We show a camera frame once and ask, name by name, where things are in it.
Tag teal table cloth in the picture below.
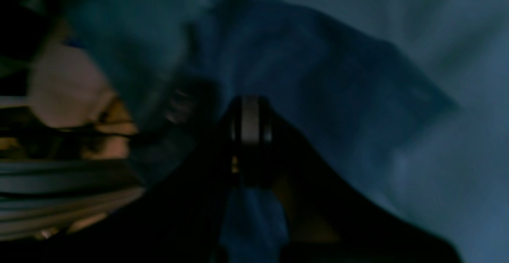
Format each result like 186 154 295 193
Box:
62 0 508 263

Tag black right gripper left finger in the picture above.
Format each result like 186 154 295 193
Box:
1 97 241 263

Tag dark blue T-shirt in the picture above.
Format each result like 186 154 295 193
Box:
161 0 457 263

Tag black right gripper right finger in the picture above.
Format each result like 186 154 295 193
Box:
249 96 462 263

